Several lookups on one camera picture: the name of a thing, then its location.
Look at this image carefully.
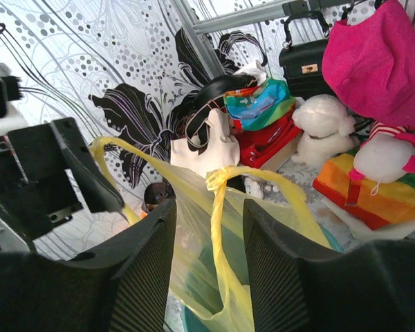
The rainbow striped bag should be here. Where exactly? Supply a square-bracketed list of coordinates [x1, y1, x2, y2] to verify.
[311, 117, 415, 232]

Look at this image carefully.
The brown patterned shoe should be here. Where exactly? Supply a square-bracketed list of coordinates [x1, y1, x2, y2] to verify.
[142, 182, 176, 213]

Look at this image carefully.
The colourful printed cloth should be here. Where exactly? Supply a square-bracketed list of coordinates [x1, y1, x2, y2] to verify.
[223, 78, 296, 131]

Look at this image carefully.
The magenta fabric bag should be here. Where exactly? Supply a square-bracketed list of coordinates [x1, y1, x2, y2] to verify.
[322, 1, 415, 129]

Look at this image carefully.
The yellow trash bag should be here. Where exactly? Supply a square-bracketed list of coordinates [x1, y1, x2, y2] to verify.
[90, 136, 329, 331]

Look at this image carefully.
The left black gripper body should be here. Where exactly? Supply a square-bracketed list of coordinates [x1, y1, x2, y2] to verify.
[0, 124, 83, 240]

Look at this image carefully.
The cream canvas tote bag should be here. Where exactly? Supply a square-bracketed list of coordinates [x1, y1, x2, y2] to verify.
[170, 109, 240, 178]

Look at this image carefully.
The white pink snowman plush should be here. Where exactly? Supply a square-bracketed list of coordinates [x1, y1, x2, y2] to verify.
[349, 121, 415, 183]

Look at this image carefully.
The red cloth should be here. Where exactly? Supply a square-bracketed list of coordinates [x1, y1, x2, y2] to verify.
[236, 112, 302, 172]

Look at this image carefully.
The black leather handbag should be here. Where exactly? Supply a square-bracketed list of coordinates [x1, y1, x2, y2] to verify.
[279, 10, 335, 100]

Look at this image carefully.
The teal trash bin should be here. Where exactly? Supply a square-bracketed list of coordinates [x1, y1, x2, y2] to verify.
[183, 221, 347, 332]

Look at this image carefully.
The white sheep plush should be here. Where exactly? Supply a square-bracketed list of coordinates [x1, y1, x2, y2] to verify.
[291, 94, 359, 167]

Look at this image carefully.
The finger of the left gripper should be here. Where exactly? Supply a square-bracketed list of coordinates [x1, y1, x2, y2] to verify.
[50, 118, 125, 213]

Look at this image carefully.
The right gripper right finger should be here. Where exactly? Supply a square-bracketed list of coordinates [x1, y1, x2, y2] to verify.
[243, 199, 340, 331]

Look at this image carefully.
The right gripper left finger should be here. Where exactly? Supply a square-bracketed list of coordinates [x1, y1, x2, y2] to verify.
[71, 199, 176, 331]

